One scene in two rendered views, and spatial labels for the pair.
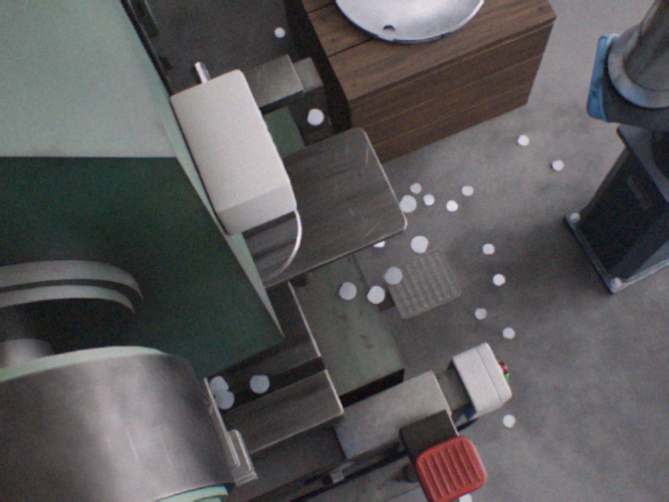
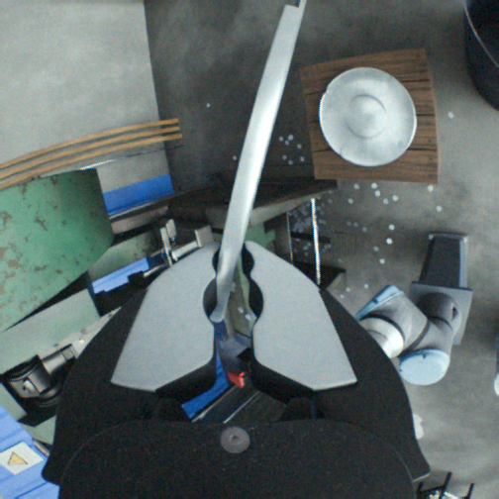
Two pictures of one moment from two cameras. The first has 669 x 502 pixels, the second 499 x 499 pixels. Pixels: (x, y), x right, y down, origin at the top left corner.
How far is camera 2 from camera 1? 1.18 m
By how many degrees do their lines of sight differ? 62
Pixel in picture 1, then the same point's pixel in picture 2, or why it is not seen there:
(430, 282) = (346, 246)
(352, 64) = (322, 160)
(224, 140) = not seen: hidden behind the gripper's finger
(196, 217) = not seen: hidden behind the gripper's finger
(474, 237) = (388, 219)
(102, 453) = not seen: hidden behind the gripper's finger
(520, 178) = (420, 205)
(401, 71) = (344, 174)
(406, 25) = (352, 151)
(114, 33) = (41, 434)
